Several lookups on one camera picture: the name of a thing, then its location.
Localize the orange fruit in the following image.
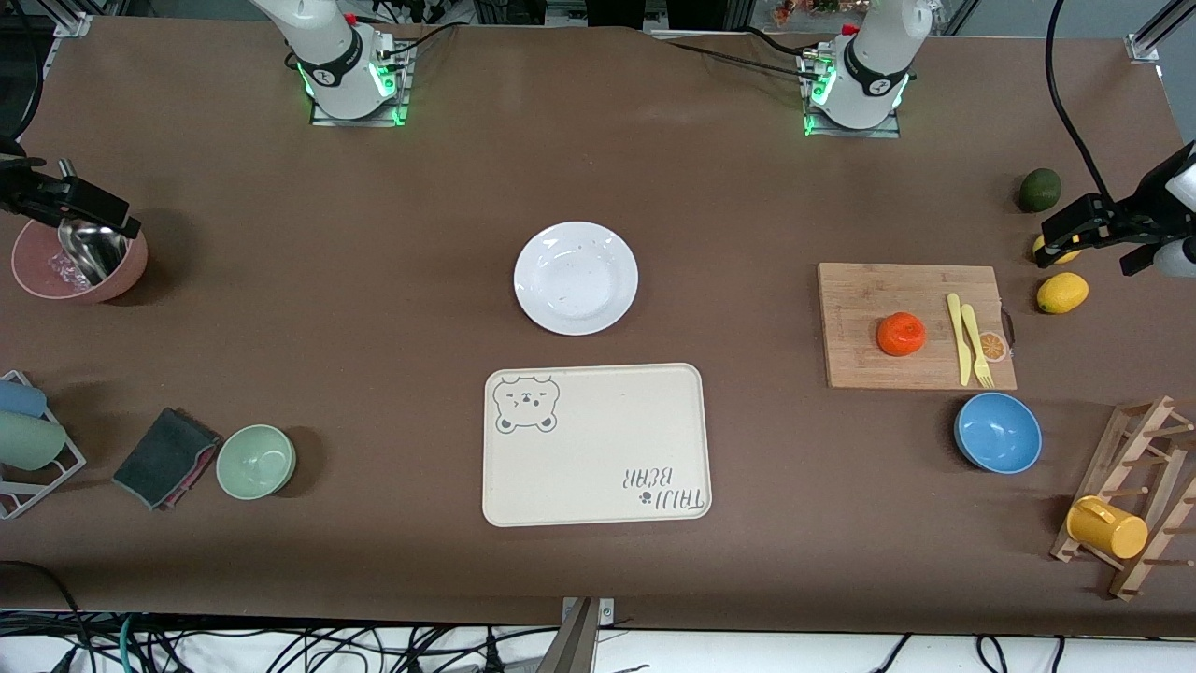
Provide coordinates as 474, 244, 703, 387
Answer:
876, 311, 928, 358

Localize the white round plate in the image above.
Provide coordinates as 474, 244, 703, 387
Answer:
513, 221, 640, 337

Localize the yellow lemon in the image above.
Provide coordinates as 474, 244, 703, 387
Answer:
1035, 272, 1090, 316
1032, 234, 1086, 266

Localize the pink bowl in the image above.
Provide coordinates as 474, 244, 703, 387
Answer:
11, 217, 149, 305

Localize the metal ladle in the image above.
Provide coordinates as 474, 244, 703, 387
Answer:
58, 217, 130, 286

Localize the dark green avocado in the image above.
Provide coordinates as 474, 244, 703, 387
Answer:
1017, 167, 1063, 214

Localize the yellow plastic fork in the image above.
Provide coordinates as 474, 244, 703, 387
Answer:
961, 303, 995, 389

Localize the yellow plastic knife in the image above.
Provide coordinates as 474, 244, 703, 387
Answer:
947, 293, 974, 387

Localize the blue bowl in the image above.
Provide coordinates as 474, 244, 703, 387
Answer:
953, 392, 1044, 476

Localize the light blue cup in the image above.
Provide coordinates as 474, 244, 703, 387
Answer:
0, 379, 48, 419

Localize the wooden cutting board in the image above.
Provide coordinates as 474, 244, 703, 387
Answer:
818, 262, 1019, 392

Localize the dark grey folded cloth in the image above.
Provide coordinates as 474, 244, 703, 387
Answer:
112, 407, 223, 510

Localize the wooden peg rack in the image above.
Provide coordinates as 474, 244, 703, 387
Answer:
1050, 395, 1196, 601

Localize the pale green cup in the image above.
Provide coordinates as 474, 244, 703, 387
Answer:
0, 411, 68, 471

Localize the pink folded cloth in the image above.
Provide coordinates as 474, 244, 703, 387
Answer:
154, 432, 223, 512

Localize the brown table cover sheet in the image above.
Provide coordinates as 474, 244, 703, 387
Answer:
0, 14, 1196, 637

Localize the pale green bowl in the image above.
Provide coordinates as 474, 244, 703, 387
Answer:
216, 424, 297, 501

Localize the yellow mug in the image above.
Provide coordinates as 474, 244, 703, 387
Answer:
1066, 495, 1149, 561

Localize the cream bear print tray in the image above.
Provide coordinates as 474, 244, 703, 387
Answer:
481, 363, 713, 529

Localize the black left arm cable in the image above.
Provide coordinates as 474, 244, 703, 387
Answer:
1045, 0, 1118, 207

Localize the white wire cup rack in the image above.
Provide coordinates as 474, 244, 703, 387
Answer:
0, 370, 88, 521

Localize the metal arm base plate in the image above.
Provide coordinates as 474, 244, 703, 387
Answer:
311, 42, 410, 127
802, 51, 903, 139

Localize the black base power cable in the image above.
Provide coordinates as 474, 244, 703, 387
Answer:
654, 36, 816, 76
381, 22, 463, 59

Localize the black floor cable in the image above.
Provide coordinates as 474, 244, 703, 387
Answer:
0, 559, 90, 655

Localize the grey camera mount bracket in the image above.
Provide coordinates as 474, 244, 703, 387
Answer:
537, 596, 616, 673

